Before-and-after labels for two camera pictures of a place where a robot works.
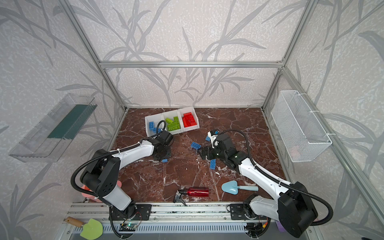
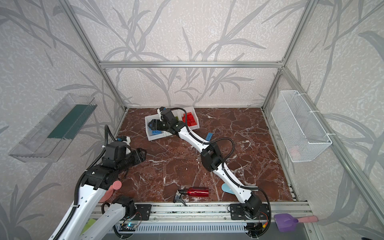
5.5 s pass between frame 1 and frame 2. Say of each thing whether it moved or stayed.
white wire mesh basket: stayed
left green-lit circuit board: stayed
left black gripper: moved
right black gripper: moved
